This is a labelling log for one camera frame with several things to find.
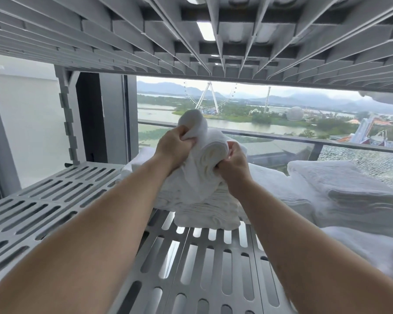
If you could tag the stack of folded white towels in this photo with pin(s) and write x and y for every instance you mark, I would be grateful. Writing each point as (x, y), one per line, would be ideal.
(203, 205)

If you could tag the grey ribbed shelf underside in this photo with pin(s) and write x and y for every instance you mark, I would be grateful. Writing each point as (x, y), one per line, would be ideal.
(118, 32)

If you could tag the thick folded white towel pile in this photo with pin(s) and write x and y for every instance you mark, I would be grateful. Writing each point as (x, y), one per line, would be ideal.
(347, 189)

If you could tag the person's left hand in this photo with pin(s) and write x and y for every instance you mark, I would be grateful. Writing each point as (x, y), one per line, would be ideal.
(170, 147)

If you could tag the person's right hand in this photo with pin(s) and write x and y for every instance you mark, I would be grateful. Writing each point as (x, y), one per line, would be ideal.
(237, 170)

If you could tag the white ferris wheel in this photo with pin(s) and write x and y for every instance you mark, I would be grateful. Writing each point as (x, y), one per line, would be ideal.
(209, 96)

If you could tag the grey balcony handrail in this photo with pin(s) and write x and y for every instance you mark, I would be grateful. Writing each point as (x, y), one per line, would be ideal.
(281, 135)

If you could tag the grey slatted shelf board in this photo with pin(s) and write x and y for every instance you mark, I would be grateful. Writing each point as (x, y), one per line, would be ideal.
(196, 268)

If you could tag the cracked glass balustrade panel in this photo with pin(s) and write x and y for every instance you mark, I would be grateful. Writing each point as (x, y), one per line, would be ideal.
(373, 165)

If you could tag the grey notched shelf upright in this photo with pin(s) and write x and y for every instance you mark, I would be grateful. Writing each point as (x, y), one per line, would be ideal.
(68, 120)

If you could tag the rectangular ceiling light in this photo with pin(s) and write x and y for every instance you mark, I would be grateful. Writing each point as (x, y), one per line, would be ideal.
(206, 31)

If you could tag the person's right forearm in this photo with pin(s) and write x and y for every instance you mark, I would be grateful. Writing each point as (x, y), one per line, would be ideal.
(301, 251)

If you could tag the person's right thumb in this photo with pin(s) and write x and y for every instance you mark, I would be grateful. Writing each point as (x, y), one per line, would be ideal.
(232, 149)

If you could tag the tall white tower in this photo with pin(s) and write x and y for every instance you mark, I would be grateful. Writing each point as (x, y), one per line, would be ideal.
(267, 99)

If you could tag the white fluffy towel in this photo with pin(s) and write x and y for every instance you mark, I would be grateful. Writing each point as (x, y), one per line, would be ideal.
(376, 248)

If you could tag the person's left forearm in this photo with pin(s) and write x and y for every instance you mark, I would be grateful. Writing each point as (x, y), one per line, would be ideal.
(85, 238)

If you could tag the grey shelf side post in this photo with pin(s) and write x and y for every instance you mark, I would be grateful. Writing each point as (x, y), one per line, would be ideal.
(0, 143)

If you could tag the person's left thumb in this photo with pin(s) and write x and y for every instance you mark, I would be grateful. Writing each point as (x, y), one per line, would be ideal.
(189, 140)

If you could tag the white dome building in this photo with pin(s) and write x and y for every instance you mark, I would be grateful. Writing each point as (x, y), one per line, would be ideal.
(295, 114)

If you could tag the dark window frame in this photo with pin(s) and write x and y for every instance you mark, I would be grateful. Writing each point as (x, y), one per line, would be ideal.
(111, 117)

